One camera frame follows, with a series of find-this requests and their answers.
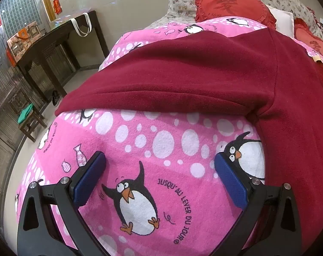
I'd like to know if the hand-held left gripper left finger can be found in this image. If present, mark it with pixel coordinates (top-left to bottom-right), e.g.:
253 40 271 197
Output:
16 151 110 256

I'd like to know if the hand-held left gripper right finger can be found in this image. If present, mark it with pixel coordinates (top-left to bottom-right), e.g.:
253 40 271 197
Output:
214 152 302 256

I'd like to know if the maroon fleece garment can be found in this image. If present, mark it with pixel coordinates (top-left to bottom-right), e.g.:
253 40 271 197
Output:
55 28 323 248

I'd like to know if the pink penguin printed blanket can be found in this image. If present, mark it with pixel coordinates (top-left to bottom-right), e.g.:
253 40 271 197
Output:
14 16 323 256

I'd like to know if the wooden stool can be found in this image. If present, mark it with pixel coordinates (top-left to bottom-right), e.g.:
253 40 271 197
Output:
10 88 47 142

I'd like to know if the green cloth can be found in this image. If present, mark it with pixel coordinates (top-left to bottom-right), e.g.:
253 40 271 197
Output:
17 104 34 124

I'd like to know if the dark wooden table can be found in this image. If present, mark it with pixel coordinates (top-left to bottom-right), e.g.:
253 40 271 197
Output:
16 10 110 102

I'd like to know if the printed cardboard box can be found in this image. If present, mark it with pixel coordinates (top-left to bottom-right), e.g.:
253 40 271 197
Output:
7 21 46 67

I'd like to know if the white tote bag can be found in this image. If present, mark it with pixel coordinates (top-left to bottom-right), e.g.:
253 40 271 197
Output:
69 12 93 38

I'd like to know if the small red heart cushion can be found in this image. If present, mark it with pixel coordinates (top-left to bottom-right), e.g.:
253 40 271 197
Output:
294 18 323 64

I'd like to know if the white pillow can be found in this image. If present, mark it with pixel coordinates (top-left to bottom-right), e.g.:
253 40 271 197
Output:
266 4 295 38

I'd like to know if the large red heart cushion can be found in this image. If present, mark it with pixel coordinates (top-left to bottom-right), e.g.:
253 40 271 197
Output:
194 0 278 30

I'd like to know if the metal grille door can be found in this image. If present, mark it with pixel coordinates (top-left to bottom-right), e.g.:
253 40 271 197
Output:
0 0 51 150

